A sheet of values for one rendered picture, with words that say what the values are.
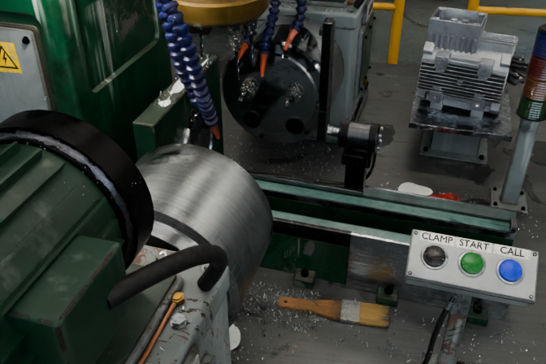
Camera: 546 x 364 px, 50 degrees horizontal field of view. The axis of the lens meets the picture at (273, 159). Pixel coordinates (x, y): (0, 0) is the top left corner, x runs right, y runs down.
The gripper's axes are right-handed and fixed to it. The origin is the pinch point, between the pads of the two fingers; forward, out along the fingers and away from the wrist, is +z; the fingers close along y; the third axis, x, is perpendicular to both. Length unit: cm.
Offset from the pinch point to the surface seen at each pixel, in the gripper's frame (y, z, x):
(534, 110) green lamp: 24.1, -17.7, -2.8
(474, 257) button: 77, -14, -5
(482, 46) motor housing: 3.7, -3.1, -4.7
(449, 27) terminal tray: 4.9, 5.3, -7.4
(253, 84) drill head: 41, 38, 3
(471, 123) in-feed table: 9.3, -7.2, 12.3
